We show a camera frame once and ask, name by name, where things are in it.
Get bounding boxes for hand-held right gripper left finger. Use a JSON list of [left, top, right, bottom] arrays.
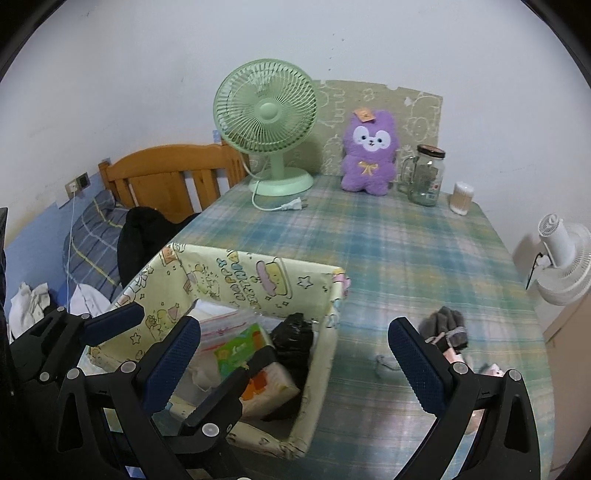
[[55, 315, 201, 480]]

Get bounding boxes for yellow cartoon storage box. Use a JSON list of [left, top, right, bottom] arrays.
[[88, 243, 349, 461]]

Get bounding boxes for black jacket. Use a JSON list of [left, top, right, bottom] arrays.
[[117, 207, 201, 289]]

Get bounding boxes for white standing fan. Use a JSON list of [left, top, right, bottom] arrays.
[[512, 212, 591, 306]]

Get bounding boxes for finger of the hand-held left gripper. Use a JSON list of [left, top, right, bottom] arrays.
[[181, 346, 279, 441], [28, 302, 146, 384]]

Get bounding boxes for green patterned board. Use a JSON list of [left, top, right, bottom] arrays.
[[311, 80, 443, 177]]

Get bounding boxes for purple plush toy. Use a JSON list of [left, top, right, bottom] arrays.
[[341, 108, 400, 197]]

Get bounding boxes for cotton swab container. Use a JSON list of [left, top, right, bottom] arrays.
[[450, 181, 474, 214]]

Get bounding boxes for grey plaid pillow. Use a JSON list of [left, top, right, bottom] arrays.
[[63, 189, 139, 289]]

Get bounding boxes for white charging cable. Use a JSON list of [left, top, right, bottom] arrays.
[[65, 191, 79, 315]]

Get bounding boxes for blue bed sheet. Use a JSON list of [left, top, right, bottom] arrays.
[[46, 277, 75, 315]]

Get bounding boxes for white clothes pile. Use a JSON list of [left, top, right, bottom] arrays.
[[9, 282, 51, 340]]

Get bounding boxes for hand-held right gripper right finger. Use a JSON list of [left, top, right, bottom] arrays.
[[388, 317, 541, 480]]

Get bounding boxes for wooden bed headboard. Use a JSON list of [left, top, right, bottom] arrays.
[[98, 143, 250, 227]]

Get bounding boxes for glass jar mug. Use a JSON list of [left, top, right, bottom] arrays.
[[396, 144, 447, 207]]

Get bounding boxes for green desk fan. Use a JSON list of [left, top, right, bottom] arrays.
[[213, 58, 319, 213]]

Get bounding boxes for white garment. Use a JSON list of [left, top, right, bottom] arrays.
[[69, 282, 116, 319]]

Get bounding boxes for beige door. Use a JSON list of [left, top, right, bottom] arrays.
[[542, 295, 591, 384]]

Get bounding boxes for black fan cable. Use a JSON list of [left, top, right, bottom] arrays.
[[525, 251, 548, 291]]

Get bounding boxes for wall power socket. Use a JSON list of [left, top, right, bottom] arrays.
[[65, 172, 90, 199]]

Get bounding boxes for grey socks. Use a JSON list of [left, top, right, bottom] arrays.
[[418, 306, 470, 350]]

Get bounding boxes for green snack packet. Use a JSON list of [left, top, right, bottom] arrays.
[[213, 323, 301, 415]]

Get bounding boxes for black plastic bag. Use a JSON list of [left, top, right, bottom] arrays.
[[270, 312, 319, 384]]

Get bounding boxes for clear zip bag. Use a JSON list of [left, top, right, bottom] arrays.
[[187, 302, 262, 356]]

